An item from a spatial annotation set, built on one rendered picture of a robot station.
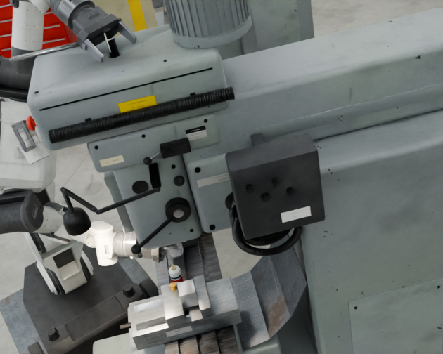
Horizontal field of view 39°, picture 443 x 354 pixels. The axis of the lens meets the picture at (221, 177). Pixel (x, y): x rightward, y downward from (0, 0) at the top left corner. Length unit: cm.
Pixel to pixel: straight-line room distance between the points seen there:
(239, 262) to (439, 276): 180
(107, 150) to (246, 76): 40
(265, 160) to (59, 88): 51
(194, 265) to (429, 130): 102
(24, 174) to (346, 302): 104
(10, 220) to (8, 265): 221
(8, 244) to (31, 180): 238
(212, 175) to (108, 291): 131
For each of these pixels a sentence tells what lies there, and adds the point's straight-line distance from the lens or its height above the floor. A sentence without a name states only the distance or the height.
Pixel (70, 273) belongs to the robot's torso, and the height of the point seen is 75.
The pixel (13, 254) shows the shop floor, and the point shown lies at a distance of 426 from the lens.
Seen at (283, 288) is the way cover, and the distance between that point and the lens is 212.
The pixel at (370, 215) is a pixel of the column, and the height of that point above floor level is 137.
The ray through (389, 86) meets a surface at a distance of 169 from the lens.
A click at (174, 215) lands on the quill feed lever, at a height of 145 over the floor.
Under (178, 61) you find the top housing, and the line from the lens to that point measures 150.
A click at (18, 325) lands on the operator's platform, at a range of 319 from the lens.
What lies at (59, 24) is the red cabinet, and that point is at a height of 38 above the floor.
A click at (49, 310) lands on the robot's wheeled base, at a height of 57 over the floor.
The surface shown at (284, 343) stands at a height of 73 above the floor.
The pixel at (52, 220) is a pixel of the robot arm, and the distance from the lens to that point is 215.
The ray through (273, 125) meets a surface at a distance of 164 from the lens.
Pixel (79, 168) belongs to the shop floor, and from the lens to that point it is 479.
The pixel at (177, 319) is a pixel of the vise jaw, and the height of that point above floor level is 103.
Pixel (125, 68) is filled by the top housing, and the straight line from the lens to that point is 153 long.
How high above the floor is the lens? 253
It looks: 36 degrees down
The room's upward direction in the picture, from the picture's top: 13 degrees counter-clockwise
